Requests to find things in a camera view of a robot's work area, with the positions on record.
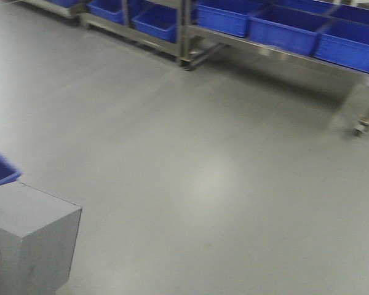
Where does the gray square base block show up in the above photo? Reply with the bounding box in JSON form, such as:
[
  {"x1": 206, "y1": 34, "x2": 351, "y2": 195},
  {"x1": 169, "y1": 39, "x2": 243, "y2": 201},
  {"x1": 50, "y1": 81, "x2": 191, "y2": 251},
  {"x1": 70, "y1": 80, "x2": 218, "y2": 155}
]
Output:
[{"x1": 0, "y1": 182, "x2": 82, "y2": 294}]

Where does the blue bin on rack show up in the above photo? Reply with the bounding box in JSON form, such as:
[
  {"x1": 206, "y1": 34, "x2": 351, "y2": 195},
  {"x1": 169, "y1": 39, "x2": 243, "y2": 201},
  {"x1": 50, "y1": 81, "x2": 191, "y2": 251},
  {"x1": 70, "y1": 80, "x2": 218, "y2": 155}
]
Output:
[
  {"x1": 197, "y1": 0, "x2": 269, "y2": 37},
  {"x1": 87, "y1": 0, "x2": 124, "y2": 25},
  {"x1": 314, "y1": 20, "x2": 369, "y2": 73},
  {"x1": 132, "y1": 4, "x2": 178, "y2": 43},
  {"x1": 249, "y1": 6, "x2": 330, "y2": 56}
]

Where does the blue bin lower left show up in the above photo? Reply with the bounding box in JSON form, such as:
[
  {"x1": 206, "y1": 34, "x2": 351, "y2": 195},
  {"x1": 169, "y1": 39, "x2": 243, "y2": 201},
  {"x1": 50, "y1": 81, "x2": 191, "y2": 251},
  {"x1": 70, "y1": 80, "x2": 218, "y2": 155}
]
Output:
[{"x1": 0, "y1": 148, "x2": 23, "y2": 189}]

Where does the steel rack with casters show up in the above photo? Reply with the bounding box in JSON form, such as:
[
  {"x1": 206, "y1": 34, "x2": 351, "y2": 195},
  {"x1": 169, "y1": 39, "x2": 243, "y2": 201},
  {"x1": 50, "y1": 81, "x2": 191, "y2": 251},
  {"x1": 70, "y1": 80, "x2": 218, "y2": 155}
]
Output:
[{"x1": 80, "y1": 1, "x2": 369, "y2": 135}]

